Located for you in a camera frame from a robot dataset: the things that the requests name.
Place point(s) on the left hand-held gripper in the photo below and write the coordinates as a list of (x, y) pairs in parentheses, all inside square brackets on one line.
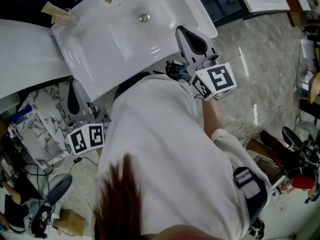
[(86, 137)]

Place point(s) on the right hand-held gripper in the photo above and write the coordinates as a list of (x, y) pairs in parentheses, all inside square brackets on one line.
[(216, 80)]

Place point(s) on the clear glass cup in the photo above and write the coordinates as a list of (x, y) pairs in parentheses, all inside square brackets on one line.
[(73, 17)]

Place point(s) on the beige cosmetic tube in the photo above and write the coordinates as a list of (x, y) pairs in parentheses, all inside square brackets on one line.
[(60, 17), (51, 9)]

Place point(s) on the person's right forearm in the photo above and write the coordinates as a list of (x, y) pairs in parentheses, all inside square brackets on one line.
[(212, 116)]

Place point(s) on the marble pattern sink cabinet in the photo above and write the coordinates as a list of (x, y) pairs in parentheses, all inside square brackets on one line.
[(47, 124)]

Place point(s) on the black metal sink stand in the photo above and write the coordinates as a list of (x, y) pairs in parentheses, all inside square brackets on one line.
[(225, 4)]

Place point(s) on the blue plastic bottle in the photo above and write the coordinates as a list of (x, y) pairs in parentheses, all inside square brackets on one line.
[(21, 114)]

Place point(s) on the metal sink drain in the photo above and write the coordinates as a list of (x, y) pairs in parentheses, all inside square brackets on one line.
[(144, 17)]

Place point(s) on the large white ceramic sink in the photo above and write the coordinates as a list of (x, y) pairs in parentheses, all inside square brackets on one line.
[(112, 46)]

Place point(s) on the grey chair base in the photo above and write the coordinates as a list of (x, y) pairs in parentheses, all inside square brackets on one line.
[(58, 186)]

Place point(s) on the person's white shirt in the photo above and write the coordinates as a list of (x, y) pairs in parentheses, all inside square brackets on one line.
[(170, 144)]

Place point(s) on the wooden sink stand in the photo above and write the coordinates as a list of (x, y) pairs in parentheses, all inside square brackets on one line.
[(292, 6)]

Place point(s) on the cardboard box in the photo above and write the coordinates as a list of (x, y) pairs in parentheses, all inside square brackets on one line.
[(70, 221)]

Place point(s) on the wooden round board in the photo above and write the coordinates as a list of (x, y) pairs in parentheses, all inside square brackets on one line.
[(314, 87)]

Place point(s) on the black swivel stool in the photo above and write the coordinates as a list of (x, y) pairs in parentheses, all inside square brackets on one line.
[(292, 137)]

